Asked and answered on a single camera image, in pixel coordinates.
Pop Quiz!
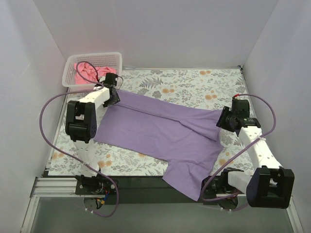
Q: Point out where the pink t shirt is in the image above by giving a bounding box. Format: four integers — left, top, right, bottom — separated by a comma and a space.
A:
74, 62, 117, 85

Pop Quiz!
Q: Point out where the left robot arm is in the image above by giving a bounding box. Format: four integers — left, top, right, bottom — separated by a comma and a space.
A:
65, 73, 120, 194

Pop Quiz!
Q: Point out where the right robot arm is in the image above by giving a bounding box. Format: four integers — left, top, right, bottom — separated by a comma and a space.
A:
216, 95, 294, 209

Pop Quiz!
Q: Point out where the purple t shirt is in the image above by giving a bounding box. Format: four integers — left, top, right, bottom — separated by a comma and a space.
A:
94, 90, 223, 201

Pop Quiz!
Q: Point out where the white plastic basket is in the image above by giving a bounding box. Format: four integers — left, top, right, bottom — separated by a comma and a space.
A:
62, 52, 122, 90

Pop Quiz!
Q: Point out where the aluminium rail frame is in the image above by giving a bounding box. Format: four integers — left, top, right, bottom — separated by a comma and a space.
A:
30, 177, 82, 198

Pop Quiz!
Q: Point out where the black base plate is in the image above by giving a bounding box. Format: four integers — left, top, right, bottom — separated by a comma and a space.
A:
75, 175, 195, 209

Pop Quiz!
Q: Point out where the floral table mat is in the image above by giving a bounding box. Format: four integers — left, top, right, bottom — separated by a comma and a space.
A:
46, 69, 248, 176

